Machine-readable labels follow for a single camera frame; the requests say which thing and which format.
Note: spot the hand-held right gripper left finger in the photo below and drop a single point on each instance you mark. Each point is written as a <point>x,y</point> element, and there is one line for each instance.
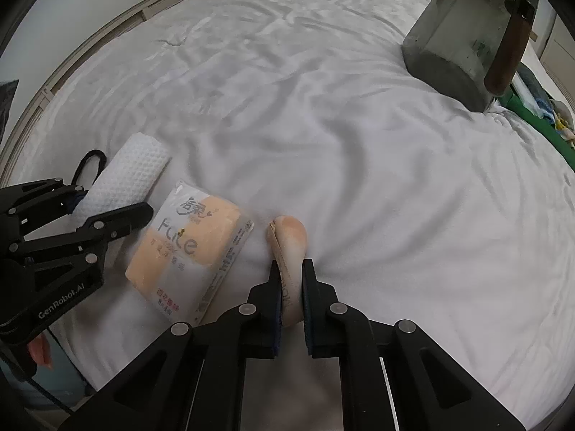
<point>260,323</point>

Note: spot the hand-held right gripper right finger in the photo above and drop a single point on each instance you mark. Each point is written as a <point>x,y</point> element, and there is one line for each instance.
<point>323,318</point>

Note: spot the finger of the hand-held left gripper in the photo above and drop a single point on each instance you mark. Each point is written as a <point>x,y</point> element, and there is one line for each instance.
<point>36,197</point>
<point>108,229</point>

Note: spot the white waffle cloth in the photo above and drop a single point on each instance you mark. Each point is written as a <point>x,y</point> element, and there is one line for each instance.
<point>130,166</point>

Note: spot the orange and white tissue packet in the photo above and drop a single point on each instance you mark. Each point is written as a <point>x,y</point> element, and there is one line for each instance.
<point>179,251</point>

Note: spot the beige makeup puff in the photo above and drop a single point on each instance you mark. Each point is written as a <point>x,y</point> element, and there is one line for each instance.
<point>289,242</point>

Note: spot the green tray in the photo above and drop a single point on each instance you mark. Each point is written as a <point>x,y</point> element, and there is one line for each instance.
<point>561,146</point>

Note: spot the glass pitcher with brown lid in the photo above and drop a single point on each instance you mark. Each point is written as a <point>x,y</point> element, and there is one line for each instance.
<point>449,31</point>

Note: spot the person's left hand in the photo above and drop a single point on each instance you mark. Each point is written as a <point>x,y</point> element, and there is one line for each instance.
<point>38,350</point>

